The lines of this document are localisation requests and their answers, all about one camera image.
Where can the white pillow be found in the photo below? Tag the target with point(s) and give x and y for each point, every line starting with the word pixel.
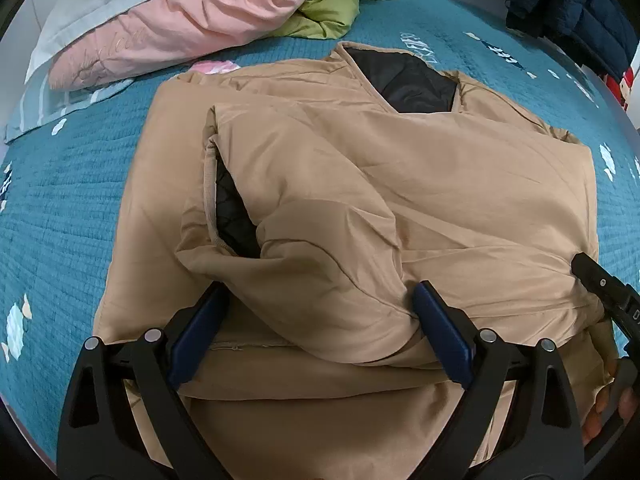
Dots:
pixel 67 22

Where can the tan padded jacket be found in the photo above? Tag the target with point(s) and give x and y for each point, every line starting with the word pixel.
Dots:
pixel 321 192

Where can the pink folded quilt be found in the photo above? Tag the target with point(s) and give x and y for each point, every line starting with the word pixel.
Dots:
pixel 159 33

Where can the navy and yellow puffer jacket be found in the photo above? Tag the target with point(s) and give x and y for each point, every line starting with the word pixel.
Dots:
pixel 600 34

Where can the red cartoon cushion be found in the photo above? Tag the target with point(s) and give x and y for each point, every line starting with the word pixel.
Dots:
pixel 621 89

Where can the teal quilted bed mat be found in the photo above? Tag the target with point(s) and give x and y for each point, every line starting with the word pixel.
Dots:
pixel 63 184

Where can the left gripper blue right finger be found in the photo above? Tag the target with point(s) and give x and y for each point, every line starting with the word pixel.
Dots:
pixel 540 438

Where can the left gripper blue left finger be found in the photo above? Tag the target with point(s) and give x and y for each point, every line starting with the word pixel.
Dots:
pixel 98 437

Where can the right hand in tan glove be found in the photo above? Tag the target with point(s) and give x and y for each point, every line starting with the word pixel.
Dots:
pixel 603 341

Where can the green folded quilt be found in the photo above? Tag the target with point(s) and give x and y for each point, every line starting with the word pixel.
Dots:
pixel 335 2

